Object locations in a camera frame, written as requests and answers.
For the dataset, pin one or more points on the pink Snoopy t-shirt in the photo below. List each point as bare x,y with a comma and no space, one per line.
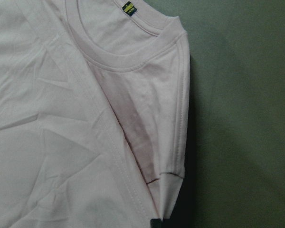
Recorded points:
94,99

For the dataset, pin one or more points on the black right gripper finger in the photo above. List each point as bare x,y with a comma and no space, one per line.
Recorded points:
156,223

